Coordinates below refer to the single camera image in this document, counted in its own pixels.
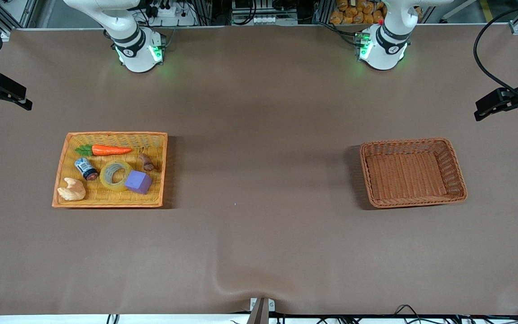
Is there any yellow tape roll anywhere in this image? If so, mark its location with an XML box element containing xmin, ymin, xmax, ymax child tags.
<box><xmin>100</xmin><ymin>160</ymin><xmax>134</xmax><ymax>192</ymax></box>

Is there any brown wicker basket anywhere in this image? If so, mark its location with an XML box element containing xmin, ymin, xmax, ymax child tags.
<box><xmin>359</xmin><ymin>138</ymin><xmax>468</xmax><ymax>209</ymax></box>

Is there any orange toy carrot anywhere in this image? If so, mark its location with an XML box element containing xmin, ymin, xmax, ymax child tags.
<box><xmin>75</xmin><ymin>144</ymin><xmax>133</xmax><ymax>157</ymax></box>

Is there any toy croissant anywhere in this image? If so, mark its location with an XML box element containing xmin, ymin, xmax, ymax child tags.
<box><xmin>57</xmin><ymin>177</ymin><xmax>86</xmax><ymax>201</ymax></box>

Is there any yellow wicker tray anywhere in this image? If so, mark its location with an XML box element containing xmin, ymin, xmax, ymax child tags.
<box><xmin>52</xmin><ymin>131</ymin><xmax>168</xmax><ymax>208</ymax></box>

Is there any purple foam cube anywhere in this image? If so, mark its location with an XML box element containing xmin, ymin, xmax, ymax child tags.
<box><xmin>124</xmin><ymin>170</ymin><xmax>153</xmax><ymax>195</ymax></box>

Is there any bag of orange buns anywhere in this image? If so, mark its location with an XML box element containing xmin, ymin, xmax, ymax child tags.
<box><xmin>330</xmin><ymin>0</ymin><xmax>388</xmax><ymax>25</ymax></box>

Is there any white power strip with plugs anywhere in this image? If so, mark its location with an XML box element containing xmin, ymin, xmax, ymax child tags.
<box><xmin>147</xmin><ymin>0</ymin><xmax>197</xmax><ymax>27</ymax></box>

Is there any thin black looped cable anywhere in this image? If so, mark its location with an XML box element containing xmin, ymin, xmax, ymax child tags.
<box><xmin>393</xmin><ymin>304</ymin><xmax>427</xmax><ymax>321</ymax></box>

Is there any metal mount bracket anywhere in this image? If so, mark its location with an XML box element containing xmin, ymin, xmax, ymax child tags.
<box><xmin>246</xmin><ymin>297</ymin><xmax>276</xmax><ymax>324</ymax></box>

